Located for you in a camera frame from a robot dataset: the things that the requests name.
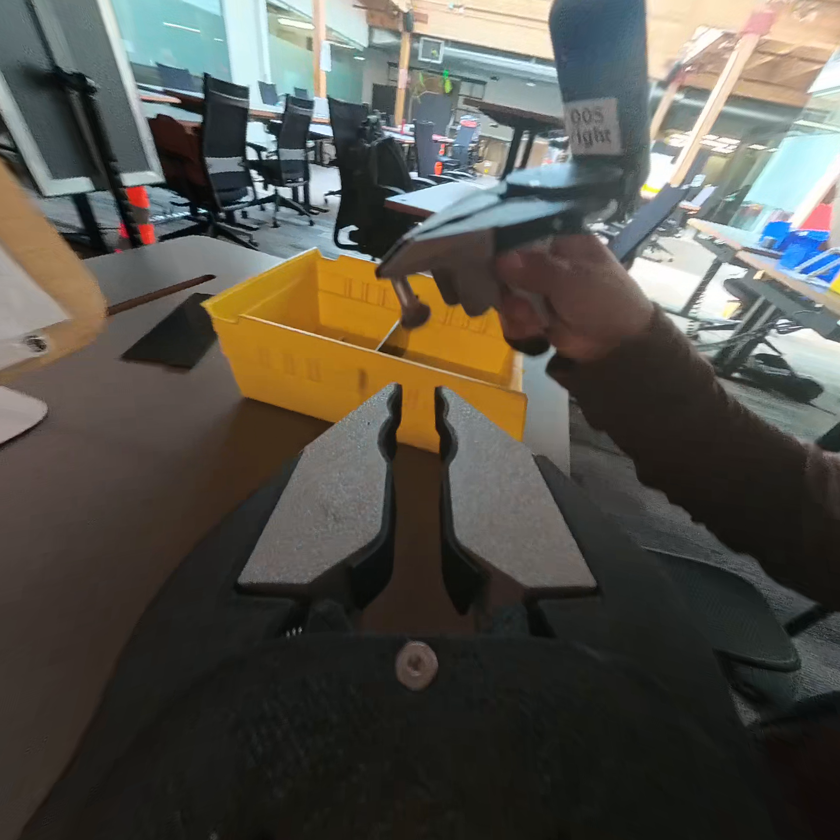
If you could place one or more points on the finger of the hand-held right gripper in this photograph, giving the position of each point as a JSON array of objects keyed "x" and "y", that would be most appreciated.
[
  {"x": 446, "y": 226},
  {"x": 469, "y": 275}
]

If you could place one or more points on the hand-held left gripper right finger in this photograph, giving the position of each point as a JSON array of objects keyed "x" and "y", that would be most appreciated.
[{"x": 512, "y": 512}]

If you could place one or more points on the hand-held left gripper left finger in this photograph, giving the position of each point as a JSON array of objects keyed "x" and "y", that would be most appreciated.
[{"x": 321, "y": 512}]

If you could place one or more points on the steel bolt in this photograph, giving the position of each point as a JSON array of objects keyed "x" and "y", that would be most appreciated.
[{"x": 415, "y": 315}]

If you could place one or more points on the yellow plastic bin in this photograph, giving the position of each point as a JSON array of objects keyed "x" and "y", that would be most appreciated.
[{"x": 295, "y": 367}]

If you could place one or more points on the person's right forearm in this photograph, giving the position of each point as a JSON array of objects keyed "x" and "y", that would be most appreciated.
[{"x": 709, "y": 459}]

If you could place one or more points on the person's right hand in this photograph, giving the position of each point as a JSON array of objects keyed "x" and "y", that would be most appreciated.
[{"x": 590, "y": 302}]

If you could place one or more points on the dark office desk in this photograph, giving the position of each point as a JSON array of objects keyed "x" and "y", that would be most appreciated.
[{"x": 433, "y": 197}]

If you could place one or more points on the office chair with dark jacket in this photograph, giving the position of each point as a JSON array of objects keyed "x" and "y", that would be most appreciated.
[{"x": 380, "y": 177}]

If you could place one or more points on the blue office chair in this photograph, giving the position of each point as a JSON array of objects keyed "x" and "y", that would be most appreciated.
[{"x": 463, "y": 141}]

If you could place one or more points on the shiny silver pouch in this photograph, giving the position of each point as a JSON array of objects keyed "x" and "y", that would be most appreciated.
[{"x": 174, "y": 334}]

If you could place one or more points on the blue plastic bin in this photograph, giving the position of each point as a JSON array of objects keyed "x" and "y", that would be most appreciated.
[{"x": 797, "y": 243}]

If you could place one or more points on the orange traffic cone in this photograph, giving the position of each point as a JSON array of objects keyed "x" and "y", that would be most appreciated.
[{"x": 139, "y": 220}]

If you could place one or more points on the instruction sheet on stand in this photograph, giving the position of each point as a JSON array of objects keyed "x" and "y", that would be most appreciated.
[{"x": 59, "y": 282}]

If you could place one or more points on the printed instruction sheet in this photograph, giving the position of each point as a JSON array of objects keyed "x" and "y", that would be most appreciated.
[{"x": 26, "y": 295}]

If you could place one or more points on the framed grey pin board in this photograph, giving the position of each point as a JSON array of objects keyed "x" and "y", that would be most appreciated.
[{"x": 79, "y": 98}]

